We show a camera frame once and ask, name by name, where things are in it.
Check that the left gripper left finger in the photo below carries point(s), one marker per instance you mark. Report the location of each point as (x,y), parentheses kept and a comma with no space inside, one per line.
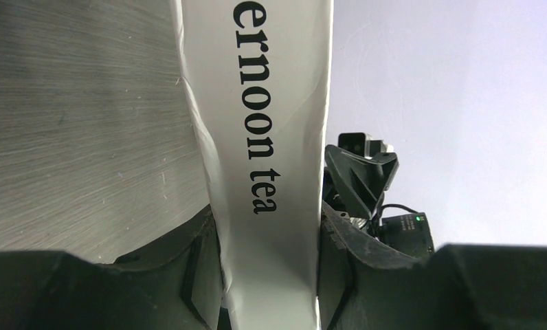
(173,282)

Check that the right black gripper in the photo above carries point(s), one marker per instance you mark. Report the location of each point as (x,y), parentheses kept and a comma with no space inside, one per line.
(354,186)

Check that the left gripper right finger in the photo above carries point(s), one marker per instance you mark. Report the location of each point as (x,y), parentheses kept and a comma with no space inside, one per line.
(364,284)

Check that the afternoon tea book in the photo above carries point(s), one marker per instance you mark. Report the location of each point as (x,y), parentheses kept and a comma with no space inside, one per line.
(257,78)

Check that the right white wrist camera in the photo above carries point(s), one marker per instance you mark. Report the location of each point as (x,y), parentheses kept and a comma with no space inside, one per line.
(363,144)

